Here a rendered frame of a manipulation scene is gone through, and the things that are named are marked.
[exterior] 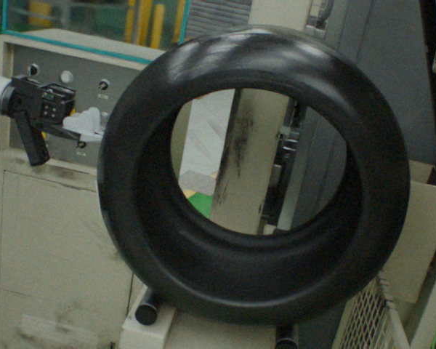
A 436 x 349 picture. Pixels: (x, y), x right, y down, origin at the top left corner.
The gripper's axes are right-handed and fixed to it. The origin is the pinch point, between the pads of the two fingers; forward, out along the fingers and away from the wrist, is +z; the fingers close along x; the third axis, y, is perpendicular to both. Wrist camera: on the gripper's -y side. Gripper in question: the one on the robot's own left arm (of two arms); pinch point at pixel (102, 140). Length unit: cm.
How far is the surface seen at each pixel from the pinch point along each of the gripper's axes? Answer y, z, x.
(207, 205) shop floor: -118, 14, 258
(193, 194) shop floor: -119, 1, 272
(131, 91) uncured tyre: 13.5, 5.4, -9.0
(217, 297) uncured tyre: -18.2, 31.2, -11.3
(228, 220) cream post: -19.0, 29.1, 25.2
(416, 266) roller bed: -12, 74, 18
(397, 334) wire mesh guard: -13, 64, -13
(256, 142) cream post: 3.0, 29.4, 25.2
